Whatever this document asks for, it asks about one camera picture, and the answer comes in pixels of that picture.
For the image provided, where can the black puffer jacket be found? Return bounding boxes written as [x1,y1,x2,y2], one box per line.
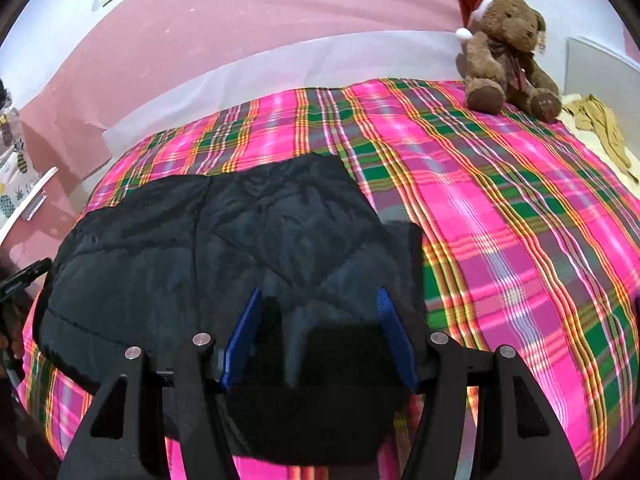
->
[32,154,424,466]

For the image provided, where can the pink plaid bed cover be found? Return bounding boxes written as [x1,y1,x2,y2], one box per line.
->
[16,77,640,480]

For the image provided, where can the pink headboard cloth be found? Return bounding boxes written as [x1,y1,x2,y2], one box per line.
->
[19,0,522,131]

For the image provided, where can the white storage box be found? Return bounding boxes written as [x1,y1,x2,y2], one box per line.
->
[564,38,639,115]

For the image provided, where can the pineapple print cloth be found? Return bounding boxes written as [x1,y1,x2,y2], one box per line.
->
[0,106,46,229]

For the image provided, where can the brown teddy bear santa hat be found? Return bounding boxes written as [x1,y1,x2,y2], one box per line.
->
[456,0,562,124]

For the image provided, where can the yellow crumpled cloth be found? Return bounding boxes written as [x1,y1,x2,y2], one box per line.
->
[563,94,639,184]

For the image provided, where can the pink bedside cabinet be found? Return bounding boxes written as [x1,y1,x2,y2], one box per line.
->
[1,160,111,271]

